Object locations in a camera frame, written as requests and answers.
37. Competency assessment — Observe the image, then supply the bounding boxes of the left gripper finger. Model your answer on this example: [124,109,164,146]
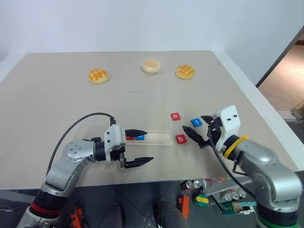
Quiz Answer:
[123,156,154,170]
[125,129,148,138]

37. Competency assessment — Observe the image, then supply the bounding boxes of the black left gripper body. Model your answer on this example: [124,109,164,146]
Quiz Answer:
[110,144,127,168]

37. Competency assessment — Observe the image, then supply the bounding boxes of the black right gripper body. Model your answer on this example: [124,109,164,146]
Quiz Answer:
[204,117,225,147]

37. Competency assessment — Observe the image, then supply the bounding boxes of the red letter b block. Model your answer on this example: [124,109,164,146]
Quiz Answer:
[175,134,189,145]

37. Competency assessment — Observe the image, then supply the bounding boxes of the long wooden letter tray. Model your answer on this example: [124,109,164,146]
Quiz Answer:
[124,130,172,146]

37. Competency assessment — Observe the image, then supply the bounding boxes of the yellow wrist band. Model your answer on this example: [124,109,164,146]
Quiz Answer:
[223,135,249,159]

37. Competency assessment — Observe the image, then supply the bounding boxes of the golden pineapple bun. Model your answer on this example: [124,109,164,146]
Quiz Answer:
[174,65,197,80]
[87,68,111,84]

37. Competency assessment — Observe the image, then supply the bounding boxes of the dark rounded shape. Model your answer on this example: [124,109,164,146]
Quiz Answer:
[155,199,189,228]

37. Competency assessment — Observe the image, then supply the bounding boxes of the green yellow round container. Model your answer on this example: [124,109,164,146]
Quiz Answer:
[195,193,210,206]

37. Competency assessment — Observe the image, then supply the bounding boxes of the orange plastic piece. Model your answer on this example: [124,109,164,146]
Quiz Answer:
[178,195,192,220]

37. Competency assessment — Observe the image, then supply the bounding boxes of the plastic wrapped pale bun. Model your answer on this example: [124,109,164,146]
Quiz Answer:
[138,57,167,77]

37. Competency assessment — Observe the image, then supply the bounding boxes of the orange clamp tool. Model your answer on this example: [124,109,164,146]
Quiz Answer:
[69,207,84,228]

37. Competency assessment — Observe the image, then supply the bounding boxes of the green white carton box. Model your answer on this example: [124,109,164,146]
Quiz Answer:
[220,200,258,216]

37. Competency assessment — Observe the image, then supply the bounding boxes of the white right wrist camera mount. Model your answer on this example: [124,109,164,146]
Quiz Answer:
[212,105,242,152]

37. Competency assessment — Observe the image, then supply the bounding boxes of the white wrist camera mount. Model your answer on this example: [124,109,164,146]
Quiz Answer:
[212,105,242,152]
[104,124,127,163]

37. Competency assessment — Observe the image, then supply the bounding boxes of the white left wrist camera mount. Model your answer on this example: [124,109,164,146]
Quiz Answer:
[104,124,127,163]

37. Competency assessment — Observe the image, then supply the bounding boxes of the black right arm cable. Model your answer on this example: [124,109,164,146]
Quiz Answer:
[207,127,260,200]

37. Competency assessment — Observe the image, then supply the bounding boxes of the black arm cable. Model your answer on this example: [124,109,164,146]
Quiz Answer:
[207,127,260,200]
[47,112,117,178]

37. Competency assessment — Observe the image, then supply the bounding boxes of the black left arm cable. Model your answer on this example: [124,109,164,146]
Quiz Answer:
[47,112,117,178]

